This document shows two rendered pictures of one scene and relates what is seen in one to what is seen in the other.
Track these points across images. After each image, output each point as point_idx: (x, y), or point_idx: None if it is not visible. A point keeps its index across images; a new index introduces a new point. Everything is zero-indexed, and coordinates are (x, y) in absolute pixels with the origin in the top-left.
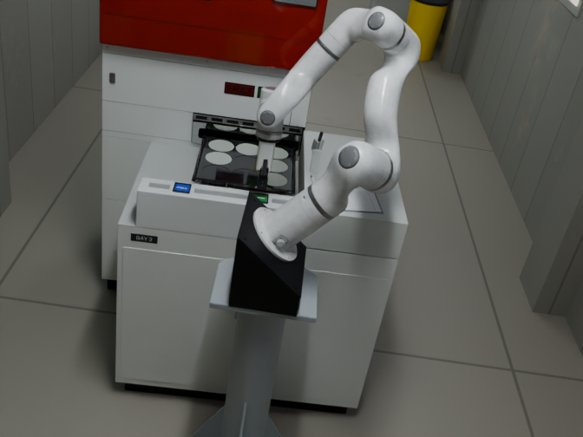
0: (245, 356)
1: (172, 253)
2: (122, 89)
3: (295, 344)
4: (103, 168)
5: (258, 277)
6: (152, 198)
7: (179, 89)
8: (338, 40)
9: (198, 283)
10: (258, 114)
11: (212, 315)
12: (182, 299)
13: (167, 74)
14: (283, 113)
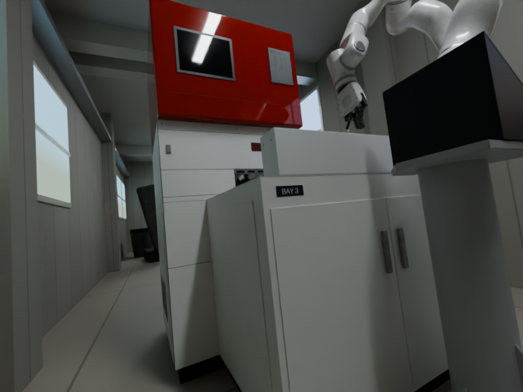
0: (491, 260)
1: (320, 204)
2: (177, 158)
3: (432, 287)
4: (167, 236)
5: (512, 88)
6: (289, 134)
7: (221, 152)
8: (363, 19)
9: (349, 238)
10: (352, 45)
11: (369, 279)
12: (340, 267)
13: (210, 141)
14: (366, 43)
